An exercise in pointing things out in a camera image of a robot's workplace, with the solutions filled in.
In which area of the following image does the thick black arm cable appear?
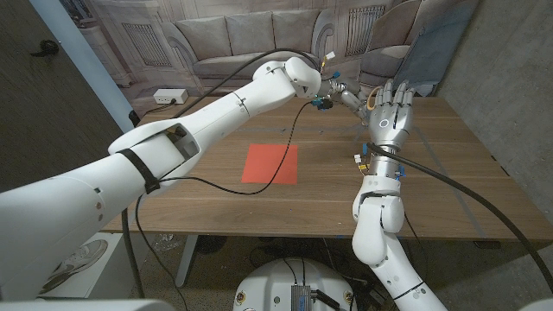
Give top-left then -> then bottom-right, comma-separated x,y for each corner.
121,47 -> 323,300
365,141 -> 553,295

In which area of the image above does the white power strip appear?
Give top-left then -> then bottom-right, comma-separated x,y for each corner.
152,88 -> 190,105

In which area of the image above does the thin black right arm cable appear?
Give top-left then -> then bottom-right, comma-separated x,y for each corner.
402,212 -> 430,280

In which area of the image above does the silver box on robot base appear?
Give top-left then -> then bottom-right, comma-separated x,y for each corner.
289,283 -> 313,311

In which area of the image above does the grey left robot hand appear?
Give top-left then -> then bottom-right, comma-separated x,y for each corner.
329,79 -> 372,126

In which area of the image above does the white table leg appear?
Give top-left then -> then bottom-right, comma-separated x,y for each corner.
175,234 -> 200,289

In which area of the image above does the grey blue leaning board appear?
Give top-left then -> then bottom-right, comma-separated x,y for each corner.
388,0 -> 480,98

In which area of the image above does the grey white sneaker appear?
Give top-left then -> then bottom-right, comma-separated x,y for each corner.
38,239 -> 109,295

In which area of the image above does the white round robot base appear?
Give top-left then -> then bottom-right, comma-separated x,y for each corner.
232,257 -> 359,311

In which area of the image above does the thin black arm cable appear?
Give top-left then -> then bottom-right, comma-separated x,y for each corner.
135,101 -> 314,311
402,212 -> 430,280

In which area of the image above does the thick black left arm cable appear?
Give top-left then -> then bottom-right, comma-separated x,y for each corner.
121,47 -> 323,300

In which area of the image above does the red origami paper sheet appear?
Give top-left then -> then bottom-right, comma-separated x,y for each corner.
240,143 -> 299,186

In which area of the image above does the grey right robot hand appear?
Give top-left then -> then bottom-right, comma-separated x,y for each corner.
365,79 -> 416,153

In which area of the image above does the black door handle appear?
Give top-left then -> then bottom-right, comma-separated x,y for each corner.
29,39 -> 60,58

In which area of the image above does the black power adapter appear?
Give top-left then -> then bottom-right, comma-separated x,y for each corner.
366,287 -> 390,306

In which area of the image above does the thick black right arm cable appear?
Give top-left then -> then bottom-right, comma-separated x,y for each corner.
365,141 -> 553,295

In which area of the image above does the white floor board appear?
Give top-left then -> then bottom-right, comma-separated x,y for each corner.
36,232 -> 143,300

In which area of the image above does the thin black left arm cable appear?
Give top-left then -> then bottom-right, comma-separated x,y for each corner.
135,101 -> 314,311

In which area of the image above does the printed sofa room backdrop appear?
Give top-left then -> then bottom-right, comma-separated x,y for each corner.
58,0 -> 480,116

